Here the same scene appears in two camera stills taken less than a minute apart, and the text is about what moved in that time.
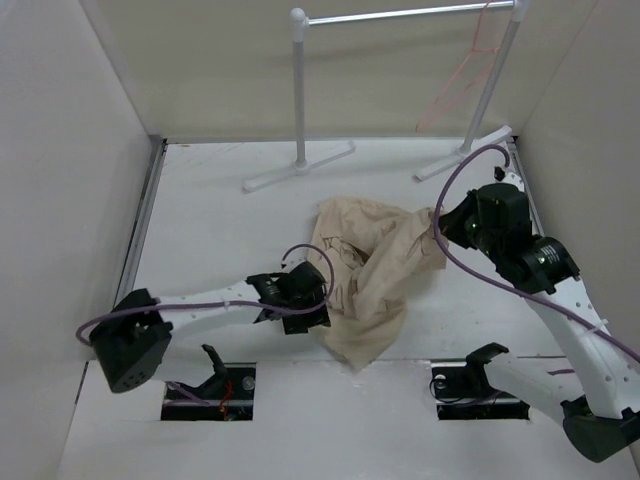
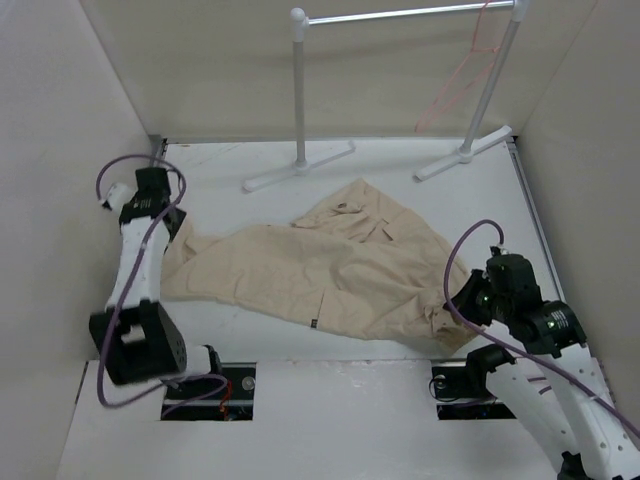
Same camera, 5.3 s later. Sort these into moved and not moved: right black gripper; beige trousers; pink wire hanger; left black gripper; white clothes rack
Moved: beige trousers; left black gripper; right black gripper
Not moved: white clothes rack; pink wire hanger
